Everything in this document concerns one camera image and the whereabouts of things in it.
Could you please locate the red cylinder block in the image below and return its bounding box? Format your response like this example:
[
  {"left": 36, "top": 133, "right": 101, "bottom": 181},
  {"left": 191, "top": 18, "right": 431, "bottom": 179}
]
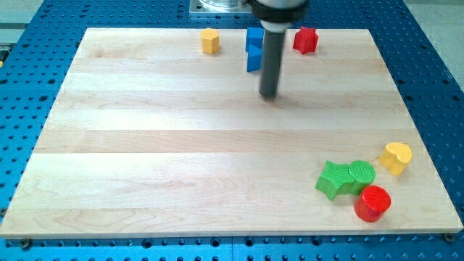
[{"left": 354, "top": 186, "right": 392, "bottom": 223}]

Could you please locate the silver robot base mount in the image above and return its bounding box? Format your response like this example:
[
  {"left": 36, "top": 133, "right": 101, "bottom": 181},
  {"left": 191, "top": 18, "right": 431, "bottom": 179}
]
[{"left": 189, "top": 0, "right": 251, "bottom": 14}]

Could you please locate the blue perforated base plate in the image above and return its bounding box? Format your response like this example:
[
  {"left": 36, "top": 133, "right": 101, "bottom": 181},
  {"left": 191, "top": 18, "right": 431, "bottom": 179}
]
[{"left": 1, "top": 1, "right": 463, "bottom": 260}]

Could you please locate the red star block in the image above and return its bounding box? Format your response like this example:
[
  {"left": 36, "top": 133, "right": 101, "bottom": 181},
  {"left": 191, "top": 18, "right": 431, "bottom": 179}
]
[{"left": 293, "top": 27, "right": 319, "bottom": 54}]

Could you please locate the blue cube block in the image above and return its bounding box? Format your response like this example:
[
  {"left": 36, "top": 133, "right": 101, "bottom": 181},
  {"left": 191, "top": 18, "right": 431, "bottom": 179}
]
[{"left": 245, "top": 28, "right": 264, "bottom": 52}]

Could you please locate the green cylinder block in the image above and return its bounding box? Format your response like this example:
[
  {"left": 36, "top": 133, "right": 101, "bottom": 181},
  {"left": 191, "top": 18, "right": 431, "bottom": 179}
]
[{"left": 349, "top": 160, "right": 376, "bottom": 195}]

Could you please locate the green star block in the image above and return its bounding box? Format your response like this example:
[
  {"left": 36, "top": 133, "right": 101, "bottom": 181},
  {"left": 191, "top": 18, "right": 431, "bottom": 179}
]
[{"left": 315, "top": 160, "right": 355, "bottom": 202}]

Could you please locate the light wooden board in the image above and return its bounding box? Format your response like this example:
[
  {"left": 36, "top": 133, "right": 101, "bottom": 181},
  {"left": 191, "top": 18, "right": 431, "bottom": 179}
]
[{"left": 1, "top": 28, "right": 463, "bottom": 239}]

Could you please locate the yellow hexagon block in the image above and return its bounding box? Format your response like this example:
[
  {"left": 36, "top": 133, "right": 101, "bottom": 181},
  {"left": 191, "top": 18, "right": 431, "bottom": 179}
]
[{"left": 200, "top": 28, "right": 220, "bottom": 54}]

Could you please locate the yellow heart block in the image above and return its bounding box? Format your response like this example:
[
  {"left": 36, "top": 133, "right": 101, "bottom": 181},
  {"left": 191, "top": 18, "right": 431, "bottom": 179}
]
[{"left": 378, "top": 142, "right": 413, "bottom": 175}]

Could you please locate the black robot arm flange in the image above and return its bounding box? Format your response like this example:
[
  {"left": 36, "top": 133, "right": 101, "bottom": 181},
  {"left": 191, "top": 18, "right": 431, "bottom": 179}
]
[{"left": 241, "top": 0, "right": 309, "bottom": 23}]

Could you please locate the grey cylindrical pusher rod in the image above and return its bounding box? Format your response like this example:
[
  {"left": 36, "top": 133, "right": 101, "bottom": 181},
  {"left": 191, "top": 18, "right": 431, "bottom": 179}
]
[{"left": 260, "top": 20, "right": 291, "bottom": 99}]

